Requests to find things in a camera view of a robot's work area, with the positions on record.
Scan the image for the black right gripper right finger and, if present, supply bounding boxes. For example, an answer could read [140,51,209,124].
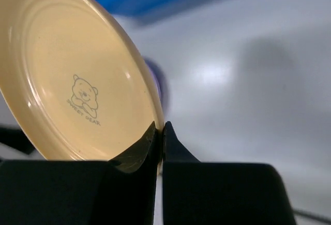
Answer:
[162,122,296,224]

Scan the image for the yellow plate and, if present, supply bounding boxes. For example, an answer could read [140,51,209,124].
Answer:
[1,0,164,173]

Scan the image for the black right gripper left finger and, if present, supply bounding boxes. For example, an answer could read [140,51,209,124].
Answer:
[1,124,158,224]

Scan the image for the purple plate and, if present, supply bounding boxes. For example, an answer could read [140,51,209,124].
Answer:
[144,57,170,114]

